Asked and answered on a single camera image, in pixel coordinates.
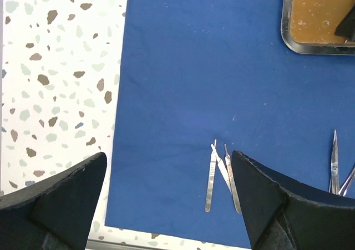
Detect steel surgical scissors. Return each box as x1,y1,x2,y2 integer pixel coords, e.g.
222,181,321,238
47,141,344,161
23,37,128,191
328,130,340,195

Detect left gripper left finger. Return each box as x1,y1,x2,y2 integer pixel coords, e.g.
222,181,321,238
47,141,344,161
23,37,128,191
1,152,107,249

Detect aluminium left side rail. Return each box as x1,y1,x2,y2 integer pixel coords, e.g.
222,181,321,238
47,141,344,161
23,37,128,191
0,0,4,196

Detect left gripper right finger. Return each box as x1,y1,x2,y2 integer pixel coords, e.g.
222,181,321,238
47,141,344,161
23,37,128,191
231,151,354,249

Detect steel tray orange liner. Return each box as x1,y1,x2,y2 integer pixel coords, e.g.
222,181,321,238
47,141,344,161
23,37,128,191
281,0,354,55

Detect aluminium rail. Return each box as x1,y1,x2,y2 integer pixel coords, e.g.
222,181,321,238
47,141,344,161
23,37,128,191
0,0,4,196
86,239,222,250

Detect blue surgical cloth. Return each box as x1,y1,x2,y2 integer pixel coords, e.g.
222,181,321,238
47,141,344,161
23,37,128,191
105,0,354,248

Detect aluminium front rail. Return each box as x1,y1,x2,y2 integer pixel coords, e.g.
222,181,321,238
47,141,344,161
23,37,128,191
86,239,222,250

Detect steel scalpel handle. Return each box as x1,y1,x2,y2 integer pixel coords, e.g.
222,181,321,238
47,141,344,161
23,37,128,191
205,140,217,212

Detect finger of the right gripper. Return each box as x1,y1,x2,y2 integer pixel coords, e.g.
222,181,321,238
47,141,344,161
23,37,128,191
334,6,355,42

